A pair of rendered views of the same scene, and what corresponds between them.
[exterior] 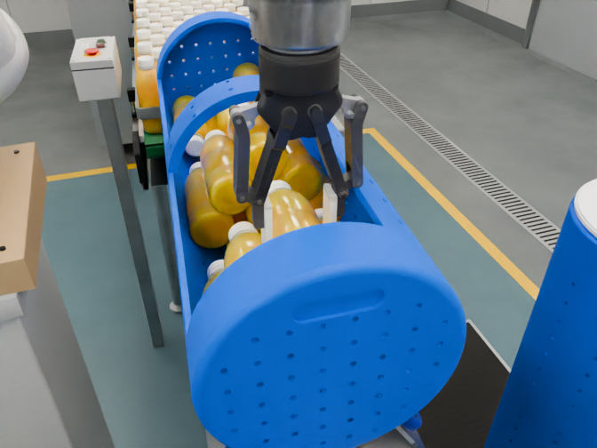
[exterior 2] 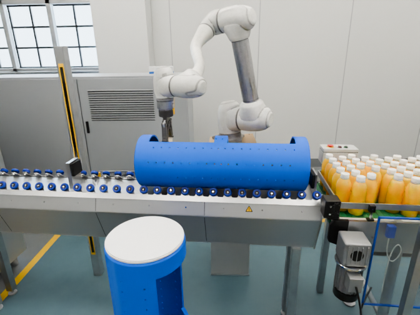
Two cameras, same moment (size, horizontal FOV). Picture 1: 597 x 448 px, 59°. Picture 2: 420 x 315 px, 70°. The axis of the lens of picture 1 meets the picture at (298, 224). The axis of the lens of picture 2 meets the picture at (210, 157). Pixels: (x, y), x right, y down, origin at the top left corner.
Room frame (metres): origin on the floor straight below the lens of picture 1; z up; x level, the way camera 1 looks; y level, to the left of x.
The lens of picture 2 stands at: (1.24, -1.37, 1.65)
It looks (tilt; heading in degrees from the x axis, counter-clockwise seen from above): 19 degrees down; 111
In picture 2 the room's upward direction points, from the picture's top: 1 degrees counter-clockwise
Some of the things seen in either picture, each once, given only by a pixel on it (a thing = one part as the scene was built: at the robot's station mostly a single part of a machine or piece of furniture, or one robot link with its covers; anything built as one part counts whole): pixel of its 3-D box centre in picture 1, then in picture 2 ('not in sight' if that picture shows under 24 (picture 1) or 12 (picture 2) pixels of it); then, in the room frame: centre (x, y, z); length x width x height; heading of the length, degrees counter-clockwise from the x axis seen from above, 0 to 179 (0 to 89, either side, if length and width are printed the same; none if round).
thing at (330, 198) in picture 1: (330, 215); not in sight; (0.50, -0.04, 1.18); 0.03 x 0.01 x 0.07; 14
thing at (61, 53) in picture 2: not in sight; (82, 174); (-0.29, 0.14, 0.85); 0.06 x 0.06 x 1.70; 14
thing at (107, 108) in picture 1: (135, 236); (327, 232); (1.36, 0.52, 0.50); 0.04 x 0.04 x 1.00; 14
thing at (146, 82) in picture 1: (151, 98); (327, 171); (1.31, 0.38, 0.99); 0.07 x 0.07 x 0.19
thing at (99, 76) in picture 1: (97, 67); (337, 154); (1.36, 0.52, 1.05); 0.20 x 0.10 x 0.10; 14
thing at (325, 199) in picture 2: not in sight; (330, 207); (1.33, 0.01, 0.95); 0.10 x 0.07 x 0.10; 104
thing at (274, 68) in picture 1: (298, 90); (166, 117); (0.49, 0.00, 1.33); 0.08 x 0.07 x 0.09; 104
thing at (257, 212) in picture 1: (249, 206); not in sight; (0.47, 0.05, 1.21); 0.03 x 0.01 x 0.05; 104
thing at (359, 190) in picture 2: not in sight; (357, 196); (1.45, 0.09, 0.99); 0.07 x 0.07 x 0.19
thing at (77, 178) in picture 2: not in sight; (75, 172); (-0.05, -0.14, 1.00); 0.10 x 0.04 x 0.15; 104
